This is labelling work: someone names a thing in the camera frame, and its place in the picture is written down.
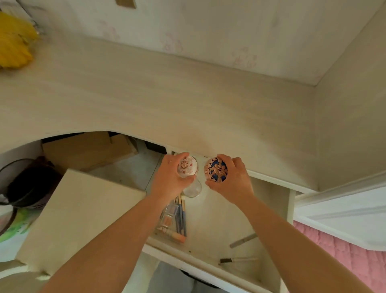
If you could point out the person's left hand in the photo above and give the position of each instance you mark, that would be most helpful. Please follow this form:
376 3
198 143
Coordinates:
167 181

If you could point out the person's right hand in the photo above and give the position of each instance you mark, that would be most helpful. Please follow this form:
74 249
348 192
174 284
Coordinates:
236 184

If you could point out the white floral round compact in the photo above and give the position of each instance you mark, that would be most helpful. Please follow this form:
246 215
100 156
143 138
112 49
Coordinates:
187 165

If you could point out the pink blue patterned compact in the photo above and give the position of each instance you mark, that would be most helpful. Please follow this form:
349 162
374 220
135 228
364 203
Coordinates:
215 169

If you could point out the silver round cushion compact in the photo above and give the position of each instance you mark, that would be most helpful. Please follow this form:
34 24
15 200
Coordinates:
193 190

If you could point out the pink single eyeshadow pan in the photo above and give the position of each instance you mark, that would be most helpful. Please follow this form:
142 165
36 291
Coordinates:
171 210

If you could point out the orange single eyeshadow pan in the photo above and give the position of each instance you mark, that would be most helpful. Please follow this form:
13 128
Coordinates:
166 222

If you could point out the white drawer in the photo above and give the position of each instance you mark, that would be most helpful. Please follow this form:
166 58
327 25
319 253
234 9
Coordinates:
217 223

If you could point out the white grey eyeliner pen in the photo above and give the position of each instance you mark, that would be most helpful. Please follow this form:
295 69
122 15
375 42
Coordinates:
238 259

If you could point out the person's left forearm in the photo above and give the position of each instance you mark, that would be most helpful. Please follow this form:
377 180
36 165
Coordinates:
114 247

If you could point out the person's right forearm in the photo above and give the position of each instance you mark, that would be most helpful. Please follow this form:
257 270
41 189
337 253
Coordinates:
295 250

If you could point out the brown cardboard box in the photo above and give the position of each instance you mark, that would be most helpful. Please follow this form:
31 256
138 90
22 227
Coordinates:
84 151

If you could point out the light wooden table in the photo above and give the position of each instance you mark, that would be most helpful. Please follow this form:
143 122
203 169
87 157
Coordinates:
150 99

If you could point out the white chair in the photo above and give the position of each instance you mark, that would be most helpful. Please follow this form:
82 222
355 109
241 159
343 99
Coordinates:
78 217

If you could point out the light grey trousers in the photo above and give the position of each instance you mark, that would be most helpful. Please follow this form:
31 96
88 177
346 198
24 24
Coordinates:
169 280

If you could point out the white wardrobe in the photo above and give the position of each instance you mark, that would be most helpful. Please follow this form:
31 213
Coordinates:
346 217

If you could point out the black mesh bin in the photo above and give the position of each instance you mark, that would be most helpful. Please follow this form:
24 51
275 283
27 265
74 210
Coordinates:
33 187

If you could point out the glass lid with green rim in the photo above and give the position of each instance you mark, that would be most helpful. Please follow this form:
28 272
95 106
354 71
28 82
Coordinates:
21 225

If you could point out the yellow plastic bag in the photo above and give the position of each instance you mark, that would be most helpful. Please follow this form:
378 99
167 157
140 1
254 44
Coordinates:
15 45

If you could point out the gold wall socket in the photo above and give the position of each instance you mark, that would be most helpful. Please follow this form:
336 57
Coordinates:
125 3

